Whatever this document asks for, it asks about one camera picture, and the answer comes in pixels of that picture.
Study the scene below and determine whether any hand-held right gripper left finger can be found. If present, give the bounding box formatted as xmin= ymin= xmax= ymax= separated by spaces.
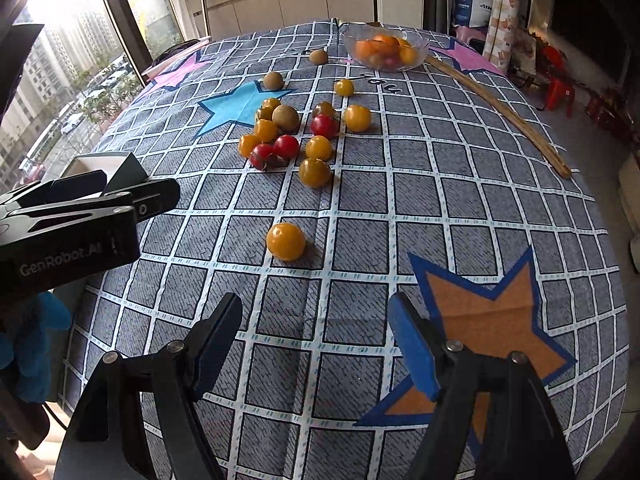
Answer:
xmin=52 ymin=292 xmax=243 ymax=480

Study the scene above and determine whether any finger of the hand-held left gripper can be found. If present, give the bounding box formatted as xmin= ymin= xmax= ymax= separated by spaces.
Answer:
xmin=0 ymin=170 xmax=108 ymax=211
xmin=15 ymin=178 xmax=181 ymax=233

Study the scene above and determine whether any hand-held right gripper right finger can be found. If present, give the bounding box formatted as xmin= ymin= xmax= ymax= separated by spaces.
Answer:
xmin=387 ymin=291 xmax=576 ymax=480

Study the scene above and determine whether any lone yellow tomato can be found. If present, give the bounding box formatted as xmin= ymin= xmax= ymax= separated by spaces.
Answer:
xmin=266 ymin=222 xmax=307 ymax=262

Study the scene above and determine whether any clear glass bowl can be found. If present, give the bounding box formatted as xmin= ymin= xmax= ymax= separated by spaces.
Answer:
xmin=341 ymin=22 xmax=430 ymax=72

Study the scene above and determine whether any person's left hand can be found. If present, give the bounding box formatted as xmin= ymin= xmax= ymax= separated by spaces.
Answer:
xmin=0 ymin=292 xmax=73 ymax=403

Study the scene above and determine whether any grey green open box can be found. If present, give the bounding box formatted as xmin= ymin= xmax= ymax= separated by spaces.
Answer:
xmin=65 ymin=152 xmax=149 ymax=196

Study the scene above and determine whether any large glass window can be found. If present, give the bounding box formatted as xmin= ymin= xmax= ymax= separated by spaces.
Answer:
xmin=0 ymin=0 xmax=186 ymax=186

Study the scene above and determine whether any grey checked star tablecloth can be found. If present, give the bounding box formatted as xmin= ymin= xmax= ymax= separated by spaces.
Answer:
xmin=60 ymin=17 xmax=631 ymax=480

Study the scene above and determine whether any red tomato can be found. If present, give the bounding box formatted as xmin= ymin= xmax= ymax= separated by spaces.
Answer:
xmin=273 ymin=134 xmax=301 ymax=160
xmin=311 ymin=114 xmax=338 ymax=140
xmin=249 ymin=143 xmax=278 ymax=171

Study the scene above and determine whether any cluster of cherry tomatoes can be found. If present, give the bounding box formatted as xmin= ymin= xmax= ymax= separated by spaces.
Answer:
xmin=238 ymin=97 xmax=337 ymax=189

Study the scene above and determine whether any metal mop pole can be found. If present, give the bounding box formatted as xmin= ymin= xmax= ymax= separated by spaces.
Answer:
xmin=196 ymin=0 xmax=211 ymax=41

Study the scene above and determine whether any beige low cabinet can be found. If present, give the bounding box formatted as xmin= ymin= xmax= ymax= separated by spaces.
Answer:
xmin=182 ymin=0 xmax=376 ymax=41

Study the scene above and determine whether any long wooden board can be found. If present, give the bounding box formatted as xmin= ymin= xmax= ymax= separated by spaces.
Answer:
xmin=425 ymin=55 xmax=572 ymax=179

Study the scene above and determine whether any red plastic stool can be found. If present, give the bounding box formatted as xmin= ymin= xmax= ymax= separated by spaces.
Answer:
xmin=545 ymin=80 xmax=576 ymax=112

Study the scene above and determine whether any stack of red gift boxes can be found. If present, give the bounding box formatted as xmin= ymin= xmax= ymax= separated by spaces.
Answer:
xmin=585 ymin=87 xmax=632 ymax=137

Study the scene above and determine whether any pink plastic stool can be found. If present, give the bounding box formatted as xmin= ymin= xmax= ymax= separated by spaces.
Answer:
xmin=455 ymin=27 xmax=486 ymax=56

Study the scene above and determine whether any folding chair with cushion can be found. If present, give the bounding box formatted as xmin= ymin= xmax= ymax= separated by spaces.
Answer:
xmin=510 ymin=30 xmax=540 ymax=78

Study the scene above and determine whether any red plastic chair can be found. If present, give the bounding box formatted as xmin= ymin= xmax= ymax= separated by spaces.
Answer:
xmin=537 ymin=45 xmax=562 ymax=77

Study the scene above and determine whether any blue and white bag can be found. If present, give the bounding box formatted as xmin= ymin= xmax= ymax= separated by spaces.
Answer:
xmin=452 ymin=0 xmax=493 ymax=28

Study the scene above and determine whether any black cable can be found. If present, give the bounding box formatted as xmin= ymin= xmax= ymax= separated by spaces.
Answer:
xmin=42 ymin=400 xmax=68 ymax=431

